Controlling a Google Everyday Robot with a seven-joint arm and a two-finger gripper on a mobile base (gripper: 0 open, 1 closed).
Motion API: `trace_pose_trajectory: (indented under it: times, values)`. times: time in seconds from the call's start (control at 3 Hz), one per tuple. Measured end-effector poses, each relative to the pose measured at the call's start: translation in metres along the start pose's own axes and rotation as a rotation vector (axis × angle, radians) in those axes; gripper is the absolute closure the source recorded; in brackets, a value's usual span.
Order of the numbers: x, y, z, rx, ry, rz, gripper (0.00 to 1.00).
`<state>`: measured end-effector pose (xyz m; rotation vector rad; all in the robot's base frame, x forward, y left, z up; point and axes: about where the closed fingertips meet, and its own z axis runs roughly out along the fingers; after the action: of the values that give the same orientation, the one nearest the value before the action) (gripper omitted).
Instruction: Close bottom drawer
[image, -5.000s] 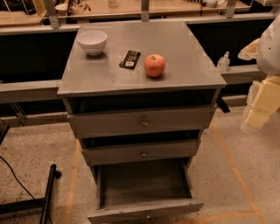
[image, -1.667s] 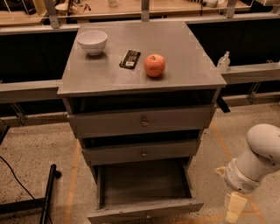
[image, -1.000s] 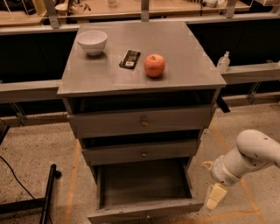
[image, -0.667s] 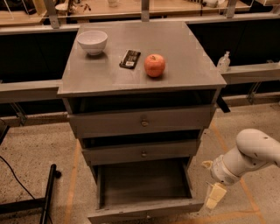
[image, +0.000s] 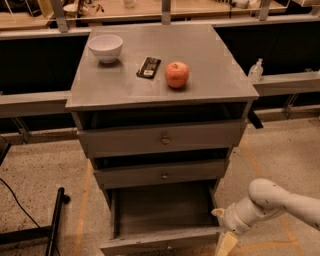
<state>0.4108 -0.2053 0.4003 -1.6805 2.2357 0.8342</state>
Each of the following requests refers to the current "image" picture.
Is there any red apple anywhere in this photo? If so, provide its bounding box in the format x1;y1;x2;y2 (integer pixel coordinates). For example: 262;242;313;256
165;62;189;89

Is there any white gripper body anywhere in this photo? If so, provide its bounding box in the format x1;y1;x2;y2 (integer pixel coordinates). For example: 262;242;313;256
222;203;250;235

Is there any grey middle drawer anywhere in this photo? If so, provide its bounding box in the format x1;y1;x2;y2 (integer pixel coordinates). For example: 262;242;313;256
94;159;229;189

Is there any clear hand sanitizer bottle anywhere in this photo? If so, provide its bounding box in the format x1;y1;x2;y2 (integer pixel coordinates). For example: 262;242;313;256
248;58;263;83

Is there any black metal stand base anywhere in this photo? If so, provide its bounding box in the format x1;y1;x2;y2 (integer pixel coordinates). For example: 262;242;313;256
0;187;70;256

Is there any grey top drawer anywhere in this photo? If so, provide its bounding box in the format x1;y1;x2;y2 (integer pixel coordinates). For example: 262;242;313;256
78;120;247;158

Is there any black chocolate bar wrapper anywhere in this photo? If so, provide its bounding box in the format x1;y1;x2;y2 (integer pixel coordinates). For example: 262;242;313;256
136;57;161;79

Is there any grey metal rail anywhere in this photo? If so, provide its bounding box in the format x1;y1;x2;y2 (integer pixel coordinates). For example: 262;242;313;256
0;71;320;118

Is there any grey bottom drawer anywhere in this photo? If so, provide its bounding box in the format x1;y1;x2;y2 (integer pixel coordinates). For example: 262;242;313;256
101;180;222;256

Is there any white ceramic bowl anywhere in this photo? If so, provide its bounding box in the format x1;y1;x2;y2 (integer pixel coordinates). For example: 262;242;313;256
88;35;123;63

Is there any grey wooden drawer cabinet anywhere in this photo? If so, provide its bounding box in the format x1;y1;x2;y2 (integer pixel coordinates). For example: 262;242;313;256
65;23;260;214

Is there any grey drawer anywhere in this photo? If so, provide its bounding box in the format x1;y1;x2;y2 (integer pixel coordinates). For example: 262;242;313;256
78;120;247;158
101;180;222;256
94;159;229;189

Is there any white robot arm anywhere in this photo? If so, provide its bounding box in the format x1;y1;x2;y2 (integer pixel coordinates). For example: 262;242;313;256
211;178;320;256

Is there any black floor cable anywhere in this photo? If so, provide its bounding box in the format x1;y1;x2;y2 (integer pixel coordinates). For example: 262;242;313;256
0;177;41;229

